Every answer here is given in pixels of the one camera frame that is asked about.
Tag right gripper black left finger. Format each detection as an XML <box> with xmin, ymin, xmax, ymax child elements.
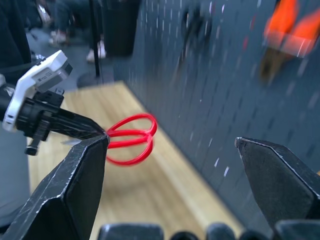
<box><xmin>0</xmin><ymin>134</ymin><xmax>110</xmax><ymax>240</ymax></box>

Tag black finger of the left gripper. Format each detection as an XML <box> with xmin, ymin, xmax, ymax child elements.
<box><xmin>53</xmin><ymin>107</ymin><xmax>106</xmax><ymax>133</ymax></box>
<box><xmin>49</xmin><ymin>124</ymin><xmax>106</xmax><ymax>141</ymax></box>

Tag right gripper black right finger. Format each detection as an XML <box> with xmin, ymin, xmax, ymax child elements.
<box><xmin>234</xmin><ymin>136</ymin><xmax>320</xmax><ymax>233</ymax></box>

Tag red-handled scissors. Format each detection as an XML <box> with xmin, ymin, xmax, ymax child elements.
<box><xmin>61</xmin><ymin>113</ymin><xmax>159</xmax><ymax>166</ymax></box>

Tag dark blue-grey pegboard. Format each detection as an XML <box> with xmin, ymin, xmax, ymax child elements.
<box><xmin>112</xmin><ymin>0</ymin><xmax>320</xmax><ymax>235</ymax></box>

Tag grey pegboard tool holder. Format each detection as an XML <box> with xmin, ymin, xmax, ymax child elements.
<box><xmin>267</xmin><ymin>29</ymin><xmax>315</xmax><ymax>59</ymax></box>

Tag black tool on pegboard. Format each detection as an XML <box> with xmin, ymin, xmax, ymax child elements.
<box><xmin>174</xmin><ymin>4</ymin><xmax>213</xmax><ymax>73</ymax></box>

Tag black stand pole with base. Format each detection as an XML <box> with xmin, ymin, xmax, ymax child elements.
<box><xmin>76</xmin><ymin>0</ymin><xmax>115</xmax><ymax>88</ymax></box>

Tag person in dark clothes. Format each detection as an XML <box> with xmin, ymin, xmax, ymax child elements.
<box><xmin>0</xmin><ymin>0</ymin><xmax>32</xmax><ymax>75</ymax></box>

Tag seated person in jeans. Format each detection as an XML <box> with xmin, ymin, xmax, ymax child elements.
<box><xmin>33</xmin><ymin>0</ymin><xmax>76</xmax><ymax>47</ymax></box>

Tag person in black trousers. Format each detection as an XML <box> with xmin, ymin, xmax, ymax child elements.
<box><xmin>86</xmin><ymin>0</ymin><xmax>141</xmax><ymax>64</ymax></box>

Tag orange-handled pliers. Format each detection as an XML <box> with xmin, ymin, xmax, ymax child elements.
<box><xmin>258</xmin><ymin>0</ymin><xmax>320</xmax><ymax>87</ymax></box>

